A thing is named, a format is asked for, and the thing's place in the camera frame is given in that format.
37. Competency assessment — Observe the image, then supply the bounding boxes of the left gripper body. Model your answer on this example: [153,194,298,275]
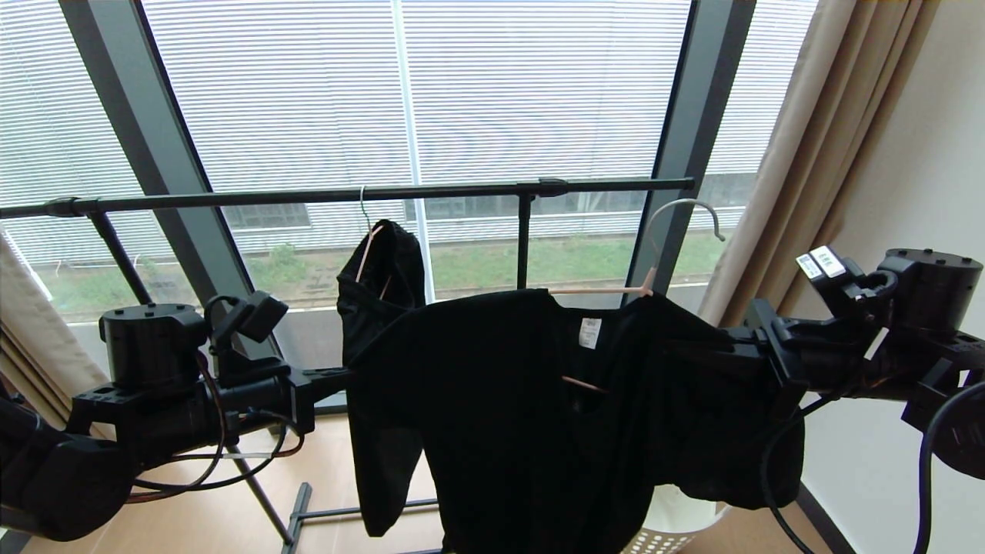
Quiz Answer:
[204,365,318,439]

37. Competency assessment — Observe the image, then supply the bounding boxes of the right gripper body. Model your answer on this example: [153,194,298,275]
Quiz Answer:
[741,299,887,421]

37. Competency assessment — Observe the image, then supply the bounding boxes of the black shorts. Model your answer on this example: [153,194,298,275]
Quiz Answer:
[336,219,429,539]

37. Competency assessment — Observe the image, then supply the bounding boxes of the pink clothes hanger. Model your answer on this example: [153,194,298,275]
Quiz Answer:
[354,186,386,302]
[549,199,726,395]

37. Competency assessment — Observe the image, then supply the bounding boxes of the black garment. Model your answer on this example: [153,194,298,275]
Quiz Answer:
[346,289,806,554]

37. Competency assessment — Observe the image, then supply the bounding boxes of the black clothes rack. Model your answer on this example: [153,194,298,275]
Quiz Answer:
[0,177,696,554]

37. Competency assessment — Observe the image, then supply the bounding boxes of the white laundry basket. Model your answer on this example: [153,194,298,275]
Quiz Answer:
[619,483,732,554]

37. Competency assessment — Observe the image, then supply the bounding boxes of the beige curtain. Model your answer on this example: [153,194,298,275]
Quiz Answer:
[696,0,943,328]
[0,231,112,432]

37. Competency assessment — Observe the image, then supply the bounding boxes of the window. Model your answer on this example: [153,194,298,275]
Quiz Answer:
[0,0,820,416]

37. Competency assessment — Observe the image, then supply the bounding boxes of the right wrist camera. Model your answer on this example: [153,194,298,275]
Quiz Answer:
[795,245,900,324]

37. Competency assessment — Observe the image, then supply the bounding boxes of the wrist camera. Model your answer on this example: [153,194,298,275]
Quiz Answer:
[795,245,900,324]
[204,291,290,366]

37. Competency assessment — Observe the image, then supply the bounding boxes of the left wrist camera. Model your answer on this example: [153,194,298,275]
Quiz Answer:
[204,291,290,366]

